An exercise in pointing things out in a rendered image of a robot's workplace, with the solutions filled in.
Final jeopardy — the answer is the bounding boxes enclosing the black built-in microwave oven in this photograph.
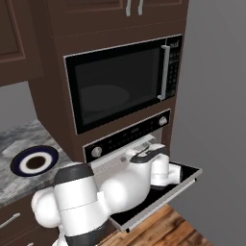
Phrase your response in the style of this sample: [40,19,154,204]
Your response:
[63,33,185,135]

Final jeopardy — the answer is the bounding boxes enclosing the silver oven knob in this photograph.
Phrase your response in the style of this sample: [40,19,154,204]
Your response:
[90,145,104,159]
[158,115,169,127]

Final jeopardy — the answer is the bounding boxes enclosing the grey oven rack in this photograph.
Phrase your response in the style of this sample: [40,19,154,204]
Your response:
[91,134,156,177]

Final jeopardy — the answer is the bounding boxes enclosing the brown tall oven cabinet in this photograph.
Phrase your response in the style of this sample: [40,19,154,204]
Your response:
[28,0,190,164]

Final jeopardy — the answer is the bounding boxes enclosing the black oven door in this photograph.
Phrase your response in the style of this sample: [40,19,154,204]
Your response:
[109,161,204,234]

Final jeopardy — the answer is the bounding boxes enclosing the blue and white plate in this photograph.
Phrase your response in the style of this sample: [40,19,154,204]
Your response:
[10,144,60,178]

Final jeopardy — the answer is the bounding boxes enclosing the brown drawer front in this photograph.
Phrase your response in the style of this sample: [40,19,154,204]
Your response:
[0,195,42,239]
[0,224,62,246]

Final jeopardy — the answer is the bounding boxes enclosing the silver microwave door handle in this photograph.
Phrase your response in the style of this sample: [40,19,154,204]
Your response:
[156,44,171,101]

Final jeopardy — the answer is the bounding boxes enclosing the silver cupboard door handle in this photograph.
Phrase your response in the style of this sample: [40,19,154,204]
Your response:
[125,0,133,17]
[136,0,144,16]

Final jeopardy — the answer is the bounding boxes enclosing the brown wall cupboard door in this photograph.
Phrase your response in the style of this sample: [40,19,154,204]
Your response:
[0,0,45,88]

